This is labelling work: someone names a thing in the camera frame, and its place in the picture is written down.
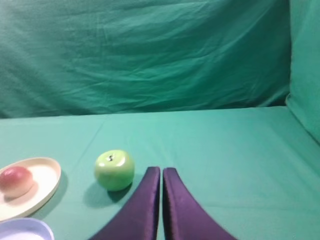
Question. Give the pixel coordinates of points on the reddish yellow bread bun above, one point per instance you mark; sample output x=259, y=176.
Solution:
x=15, y=181

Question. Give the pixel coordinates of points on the blue plastic plate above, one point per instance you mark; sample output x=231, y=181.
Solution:
x=25, y=228

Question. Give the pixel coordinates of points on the green backdrop cloth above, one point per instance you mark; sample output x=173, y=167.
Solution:
x=84, y=57

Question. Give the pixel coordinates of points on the green apple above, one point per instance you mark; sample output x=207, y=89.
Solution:
x=114, y=170

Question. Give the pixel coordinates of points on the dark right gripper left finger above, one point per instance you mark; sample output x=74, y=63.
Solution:
x=138, y=219

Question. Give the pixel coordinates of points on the green table cloth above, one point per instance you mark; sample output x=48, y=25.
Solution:
x=256, y=171

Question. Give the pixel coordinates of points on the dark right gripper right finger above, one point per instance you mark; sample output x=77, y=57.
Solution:
x=183, y=217

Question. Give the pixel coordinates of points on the yellow plastic plate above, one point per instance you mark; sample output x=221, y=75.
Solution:
x=46, y=173

